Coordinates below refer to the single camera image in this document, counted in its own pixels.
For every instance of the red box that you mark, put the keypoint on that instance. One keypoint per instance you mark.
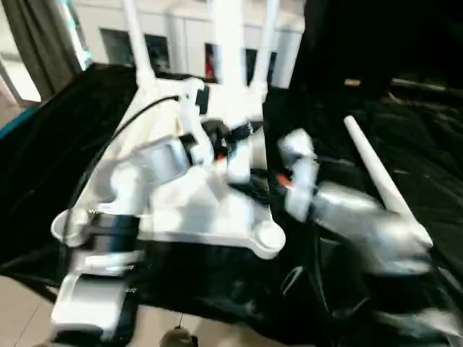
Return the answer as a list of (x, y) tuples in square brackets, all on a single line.
[(209, 61)]

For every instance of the grey-brown curtain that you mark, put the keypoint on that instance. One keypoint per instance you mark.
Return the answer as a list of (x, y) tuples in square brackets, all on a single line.
[(40, 47)]

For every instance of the black plastic mat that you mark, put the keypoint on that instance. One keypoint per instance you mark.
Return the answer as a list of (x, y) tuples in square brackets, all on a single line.
[(398, 126)]

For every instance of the white glass-door cabinet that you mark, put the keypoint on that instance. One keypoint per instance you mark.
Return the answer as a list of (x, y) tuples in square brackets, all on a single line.
[(181, 21)]

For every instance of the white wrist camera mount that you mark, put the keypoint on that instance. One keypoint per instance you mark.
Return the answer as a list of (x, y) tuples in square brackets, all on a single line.
[(300, 162), (191, 108)]

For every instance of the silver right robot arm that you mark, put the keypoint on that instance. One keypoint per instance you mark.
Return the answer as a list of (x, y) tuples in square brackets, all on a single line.
[(361, 209)]

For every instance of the yellow label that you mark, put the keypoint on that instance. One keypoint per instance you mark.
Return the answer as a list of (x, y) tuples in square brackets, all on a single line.
[(352, 82)]

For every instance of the light blue white panel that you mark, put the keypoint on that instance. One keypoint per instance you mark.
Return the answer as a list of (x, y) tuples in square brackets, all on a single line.
[(76, 32)]

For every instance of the teal edged board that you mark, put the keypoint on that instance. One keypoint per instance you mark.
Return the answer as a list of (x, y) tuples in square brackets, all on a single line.
[(18, 124)]

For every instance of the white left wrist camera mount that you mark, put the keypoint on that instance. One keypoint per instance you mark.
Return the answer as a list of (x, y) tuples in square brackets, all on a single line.
[(191, 108)]

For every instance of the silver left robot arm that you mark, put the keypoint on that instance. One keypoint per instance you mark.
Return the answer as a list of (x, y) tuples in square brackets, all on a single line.
[(162, 155)]

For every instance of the large black box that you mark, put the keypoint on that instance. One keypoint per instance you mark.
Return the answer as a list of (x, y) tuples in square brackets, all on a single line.
[(380, 36)]

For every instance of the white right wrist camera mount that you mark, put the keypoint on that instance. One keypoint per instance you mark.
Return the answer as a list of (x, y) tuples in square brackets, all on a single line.
[(300, 162)]

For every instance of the dark rounded robot foot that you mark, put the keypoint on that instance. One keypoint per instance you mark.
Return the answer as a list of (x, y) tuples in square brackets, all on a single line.
[(179, 336)]

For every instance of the white plastic table leg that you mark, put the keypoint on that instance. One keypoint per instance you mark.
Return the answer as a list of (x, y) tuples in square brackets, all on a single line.
[(267, 43), (369, 155), (228, 43), (139, 43)]

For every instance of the white plastic table top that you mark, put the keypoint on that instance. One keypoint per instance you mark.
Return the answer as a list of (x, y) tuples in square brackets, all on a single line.
[(188, 202)]

